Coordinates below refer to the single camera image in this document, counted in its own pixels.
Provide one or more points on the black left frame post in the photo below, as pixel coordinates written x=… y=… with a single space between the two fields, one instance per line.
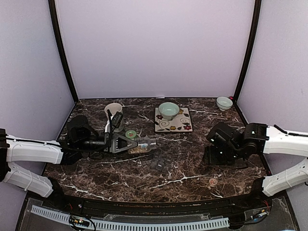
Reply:
x=61 y=51

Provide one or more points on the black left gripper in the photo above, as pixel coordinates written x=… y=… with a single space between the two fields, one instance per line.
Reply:
x=112 y=143

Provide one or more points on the light green ceramic bowl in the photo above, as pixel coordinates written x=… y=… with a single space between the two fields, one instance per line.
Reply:
x=168 y=110

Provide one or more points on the black right frame post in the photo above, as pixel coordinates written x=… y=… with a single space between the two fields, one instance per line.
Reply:
x=249 y=50

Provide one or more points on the square floral ceramic plate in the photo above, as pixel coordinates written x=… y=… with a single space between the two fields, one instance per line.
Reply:
x=182 y=123

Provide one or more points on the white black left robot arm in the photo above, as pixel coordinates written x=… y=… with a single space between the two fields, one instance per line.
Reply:
x=81 y=138

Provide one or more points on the clear bottle cap orange sticker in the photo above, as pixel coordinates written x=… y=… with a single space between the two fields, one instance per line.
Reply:
x=213 y=182

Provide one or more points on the white slotted cable duct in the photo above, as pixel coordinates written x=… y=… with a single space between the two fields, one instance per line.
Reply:
x=131 y=223

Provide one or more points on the black frame post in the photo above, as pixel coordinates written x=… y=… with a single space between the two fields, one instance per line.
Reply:
x=249 y=50
x=61 y=51

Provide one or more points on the green labelled supplement bottle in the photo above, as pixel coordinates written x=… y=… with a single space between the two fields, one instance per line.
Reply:
x=131 y=134

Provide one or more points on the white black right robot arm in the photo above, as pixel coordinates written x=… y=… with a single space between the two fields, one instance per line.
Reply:
x=227 y=145

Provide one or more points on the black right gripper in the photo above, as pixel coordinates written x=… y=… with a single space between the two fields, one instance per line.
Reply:
x=210 y=157

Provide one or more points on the small white-green ceramic bowl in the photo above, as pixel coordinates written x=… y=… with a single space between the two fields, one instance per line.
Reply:
x=224 y=103

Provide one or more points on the clear pill bottle green label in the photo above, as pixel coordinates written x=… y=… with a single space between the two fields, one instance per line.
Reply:
x=145 y=145

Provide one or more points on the white floral ceramic mug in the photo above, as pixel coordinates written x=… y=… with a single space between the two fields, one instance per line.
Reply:
x=114 y=108

